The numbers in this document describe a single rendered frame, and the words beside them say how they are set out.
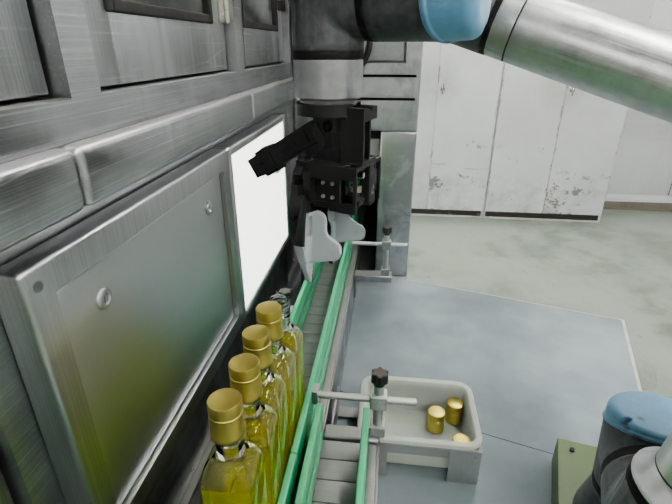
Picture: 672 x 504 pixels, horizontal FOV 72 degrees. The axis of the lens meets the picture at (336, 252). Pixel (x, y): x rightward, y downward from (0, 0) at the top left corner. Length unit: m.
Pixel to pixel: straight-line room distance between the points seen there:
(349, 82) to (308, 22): 0.07
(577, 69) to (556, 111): 3.86
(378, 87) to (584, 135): 3.27
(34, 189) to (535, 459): 0.93
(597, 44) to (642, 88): 0.06
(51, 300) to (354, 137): 0.32
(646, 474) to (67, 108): 0.68
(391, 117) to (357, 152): 0.94
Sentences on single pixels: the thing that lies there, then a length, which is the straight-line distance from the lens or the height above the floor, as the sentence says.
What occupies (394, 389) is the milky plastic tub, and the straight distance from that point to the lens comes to 1.02.
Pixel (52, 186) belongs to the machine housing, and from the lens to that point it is 0.45.
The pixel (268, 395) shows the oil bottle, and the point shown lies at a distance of 0.60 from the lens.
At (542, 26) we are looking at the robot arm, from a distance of 0.56.
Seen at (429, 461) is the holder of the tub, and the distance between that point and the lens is 0.93.
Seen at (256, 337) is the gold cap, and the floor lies 1.16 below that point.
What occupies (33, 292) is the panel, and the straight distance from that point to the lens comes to 0.43.
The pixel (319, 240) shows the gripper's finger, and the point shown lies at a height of 1.27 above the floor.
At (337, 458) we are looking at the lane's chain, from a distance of 0.80.
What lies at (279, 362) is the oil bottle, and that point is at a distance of 0.64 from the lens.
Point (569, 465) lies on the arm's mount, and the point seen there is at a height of 0.81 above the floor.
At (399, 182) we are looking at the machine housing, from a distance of 1.48.
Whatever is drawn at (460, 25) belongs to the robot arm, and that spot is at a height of 1.49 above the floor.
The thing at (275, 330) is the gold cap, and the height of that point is 1.13.
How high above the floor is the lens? 1.48
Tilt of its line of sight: 24 degrees down
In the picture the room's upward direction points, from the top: straight up
